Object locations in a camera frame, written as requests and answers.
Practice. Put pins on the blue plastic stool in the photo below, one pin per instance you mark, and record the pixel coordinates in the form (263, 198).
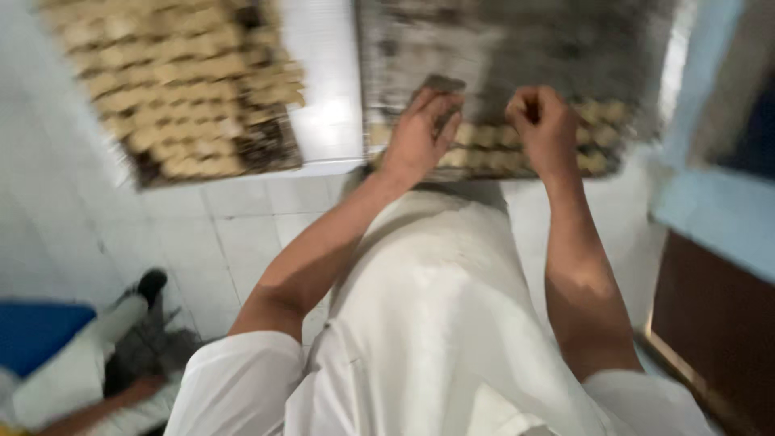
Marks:
(36, 333)

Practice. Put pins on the person's white garment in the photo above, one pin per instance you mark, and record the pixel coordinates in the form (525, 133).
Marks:
(424, 339)

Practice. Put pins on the rows of dough pieces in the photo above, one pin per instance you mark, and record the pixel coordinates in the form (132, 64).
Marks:
(490, 145)

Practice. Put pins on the batch of raw dough cookies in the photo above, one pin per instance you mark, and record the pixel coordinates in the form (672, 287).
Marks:
(175, 85)

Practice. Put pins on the light blue door frame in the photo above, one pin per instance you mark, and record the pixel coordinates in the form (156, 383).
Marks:
(714, 151)

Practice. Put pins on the grey dough scraper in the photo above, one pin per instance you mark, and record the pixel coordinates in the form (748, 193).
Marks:
(442, 83)

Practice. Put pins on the person's left fingers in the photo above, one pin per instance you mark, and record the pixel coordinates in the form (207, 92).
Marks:
(447, 118)

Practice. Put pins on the brown wooden cabinet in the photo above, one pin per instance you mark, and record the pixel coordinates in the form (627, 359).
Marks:
(717, 327)

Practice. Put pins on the person's left hand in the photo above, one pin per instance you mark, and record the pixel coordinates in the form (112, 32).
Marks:
(415, 142)

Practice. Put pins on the person's right fingers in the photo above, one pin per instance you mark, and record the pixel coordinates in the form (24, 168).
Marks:
(528, 109)

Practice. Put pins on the person's right hand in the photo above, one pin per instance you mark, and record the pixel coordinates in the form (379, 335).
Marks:
(548, 136)

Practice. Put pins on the metal baking tray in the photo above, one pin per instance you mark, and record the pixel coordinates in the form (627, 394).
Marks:
(502, 60)

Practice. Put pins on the dark baking tray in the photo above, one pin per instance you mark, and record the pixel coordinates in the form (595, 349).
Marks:
(181, 85)

